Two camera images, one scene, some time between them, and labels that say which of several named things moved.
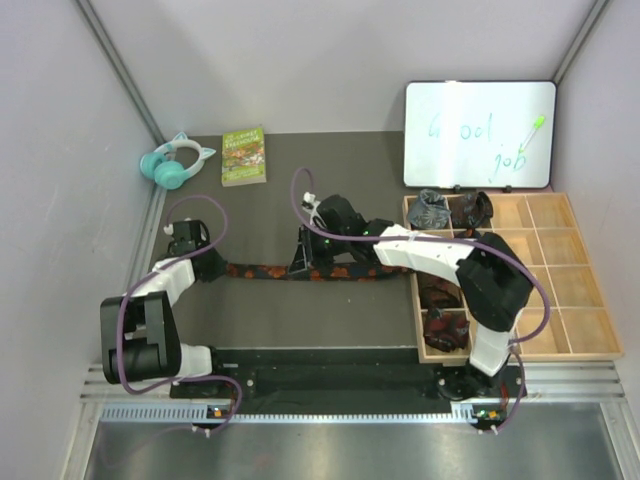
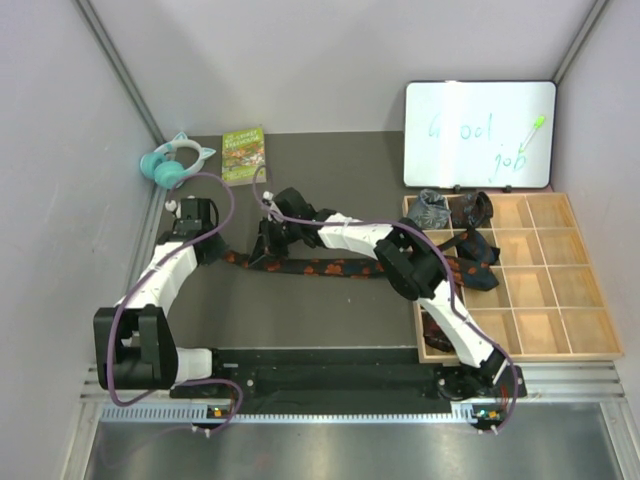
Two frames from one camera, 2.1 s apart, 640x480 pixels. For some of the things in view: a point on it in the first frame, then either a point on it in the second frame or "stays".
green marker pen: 537,125 stays
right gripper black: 300,262 → 266,248
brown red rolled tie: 470,210 stays
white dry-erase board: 480,134 stays
